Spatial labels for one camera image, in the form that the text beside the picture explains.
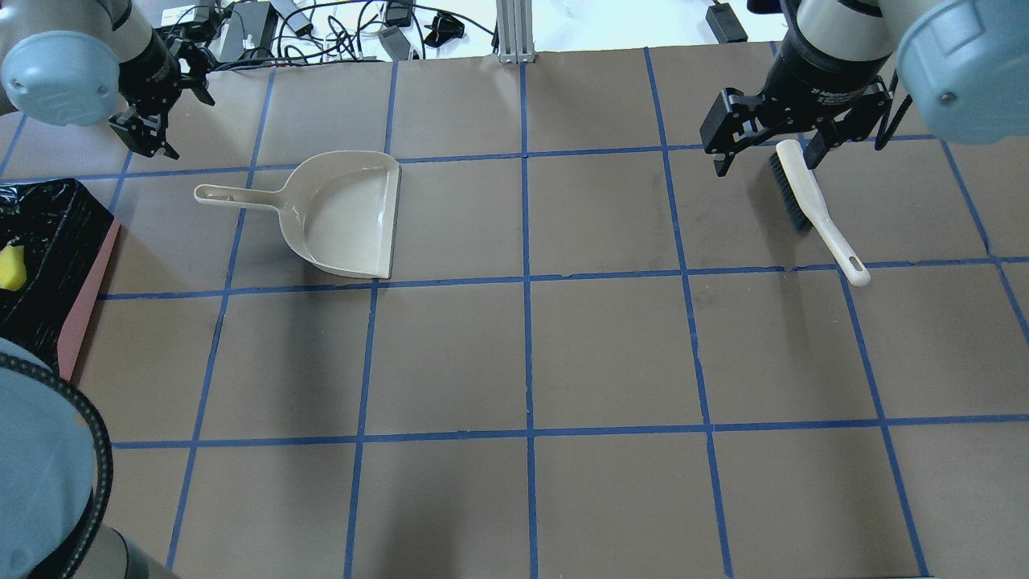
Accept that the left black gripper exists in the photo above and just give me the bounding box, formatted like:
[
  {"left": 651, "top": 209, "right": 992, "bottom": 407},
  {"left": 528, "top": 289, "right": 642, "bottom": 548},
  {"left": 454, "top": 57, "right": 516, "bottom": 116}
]
[{"left": 108, "top": 32, "right": 216, "bottom": 160}]

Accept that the aluminium frame post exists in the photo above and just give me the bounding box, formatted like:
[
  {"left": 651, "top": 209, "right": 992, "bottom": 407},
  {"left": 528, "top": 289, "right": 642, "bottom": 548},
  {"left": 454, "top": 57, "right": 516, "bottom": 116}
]
[{"left": 495, "top": 0, "right": 537, "bottom": 64}]

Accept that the black power adapter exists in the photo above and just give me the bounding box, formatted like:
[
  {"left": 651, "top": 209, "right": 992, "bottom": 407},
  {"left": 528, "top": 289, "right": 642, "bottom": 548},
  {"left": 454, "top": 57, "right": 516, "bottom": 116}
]
[{"left": 705, "top": 1, "right": 748, "bottom": 44}]

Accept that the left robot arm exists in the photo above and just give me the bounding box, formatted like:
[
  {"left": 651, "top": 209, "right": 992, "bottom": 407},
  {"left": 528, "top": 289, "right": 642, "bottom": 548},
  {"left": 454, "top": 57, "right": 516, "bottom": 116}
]
[{"left": 1, "top": 1, "right": 215, "bottom": 160}]

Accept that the beige plastic dustpan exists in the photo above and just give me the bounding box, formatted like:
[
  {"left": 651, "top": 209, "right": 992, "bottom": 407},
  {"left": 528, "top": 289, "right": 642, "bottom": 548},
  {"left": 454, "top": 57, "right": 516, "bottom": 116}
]
[{"left": 194, "top": 150, "right": 402, "bottom": 279}]

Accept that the bin with black bag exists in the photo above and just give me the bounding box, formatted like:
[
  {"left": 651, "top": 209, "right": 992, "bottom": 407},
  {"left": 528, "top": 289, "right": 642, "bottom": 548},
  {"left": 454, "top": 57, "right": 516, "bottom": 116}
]
[{"left": 1, "top": 179, "right": 119, "bottom": 379}]

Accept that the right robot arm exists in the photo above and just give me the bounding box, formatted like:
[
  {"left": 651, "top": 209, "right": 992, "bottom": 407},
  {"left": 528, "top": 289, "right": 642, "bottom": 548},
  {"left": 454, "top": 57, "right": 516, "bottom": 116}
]
[{"left": 699, "top": 1, "right": 1028, "bottom": 176}]

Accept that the yellow sponge wedge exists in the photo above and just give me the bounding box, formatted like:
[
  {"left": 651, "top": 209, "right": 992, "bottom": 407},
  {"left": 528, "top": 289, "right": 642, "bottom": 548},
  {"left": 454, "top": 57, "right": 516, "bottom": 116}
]
[{"left": 0, "top": 244, "right": 28, "bottom": 292}]

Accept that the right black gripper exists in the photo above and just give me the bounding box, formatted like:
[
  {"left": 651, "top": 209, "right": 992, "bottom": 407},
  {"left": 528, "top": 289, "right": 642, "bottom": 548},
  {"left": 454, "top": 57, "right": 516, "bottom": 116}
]
[{"left": 699, "top": 32, "right": 897, "bottom": 179}]

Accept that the white hand brush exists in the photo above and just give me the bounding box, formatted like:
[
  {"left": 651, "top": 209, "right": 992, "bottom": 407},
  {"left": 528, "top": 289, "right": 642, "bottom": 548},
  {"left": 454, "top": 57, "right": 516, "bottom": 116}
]
[{"left": 769, "top": 139, "right": 871, "bottom": 287}]

